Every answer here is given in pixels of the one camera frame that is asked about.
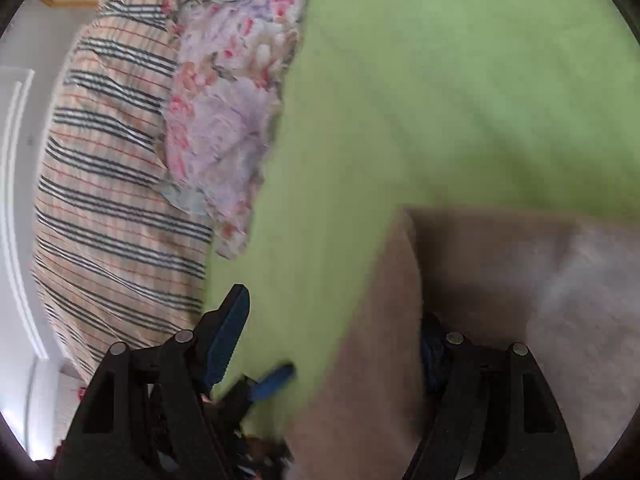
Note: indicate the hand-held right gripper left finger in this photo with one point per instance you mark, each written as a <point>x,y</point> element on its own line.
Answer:
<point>228,334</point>

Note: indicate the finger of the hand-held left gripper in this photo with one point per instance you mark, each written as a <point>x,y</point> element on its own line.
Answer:
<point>274,384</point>

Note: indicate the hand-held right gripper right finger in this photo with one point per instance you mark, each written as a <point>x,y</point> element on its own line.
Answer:
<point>452,360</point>

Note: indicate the beige knit sweater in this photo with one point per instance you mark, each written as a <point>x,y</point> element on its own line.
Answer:
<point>480,310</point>

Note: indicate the plaid checked pillow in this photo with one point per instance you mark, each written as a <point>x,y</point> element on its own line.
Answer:
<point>115,200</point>

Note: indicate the purple pink floral pillow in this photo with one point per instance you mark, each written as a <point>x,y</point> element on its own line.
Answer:
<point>220,115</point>

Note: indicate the white panelled door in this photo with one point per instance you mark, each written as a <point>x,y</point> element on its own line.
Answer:
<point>17,210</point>

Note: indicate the light green bed sheet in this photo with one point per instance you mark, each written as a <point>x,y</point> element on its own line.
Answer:
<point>425,100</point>

